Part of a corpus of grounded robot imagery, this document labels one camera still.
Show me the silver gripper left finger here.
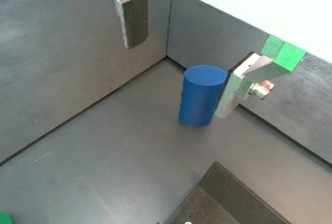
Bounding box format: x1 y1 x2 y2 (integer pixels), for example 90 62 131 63
114 0 147 49

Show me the blue oval cylinder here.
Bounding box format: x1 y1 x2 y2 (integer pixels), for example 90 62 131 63
179 65 227 127

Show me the green shape sorting board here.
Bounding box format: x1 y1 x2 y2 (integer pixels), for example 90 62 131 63
0 212 15 224

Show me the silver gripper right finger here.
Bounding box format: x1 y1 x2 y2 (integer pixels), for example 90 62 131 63
215 35 306 118

